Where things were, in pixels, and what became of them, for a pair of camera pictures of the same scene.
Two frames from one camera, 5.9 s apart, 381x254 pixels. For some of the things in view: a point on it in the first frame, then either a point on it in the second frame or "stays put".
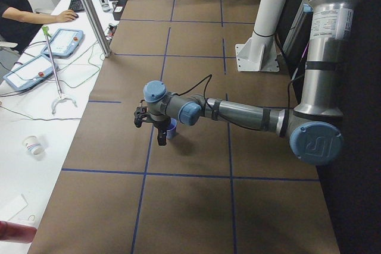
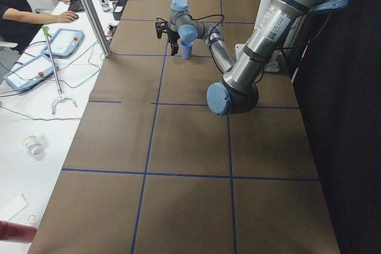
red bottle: [16, 233] stays put
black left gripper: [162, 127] → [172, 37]
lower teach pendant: [34, 71] stays put
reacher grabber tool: [46, 29] stays put
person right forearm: [12, 12] stays put
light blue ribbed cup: [171, 129] → [186, 47]
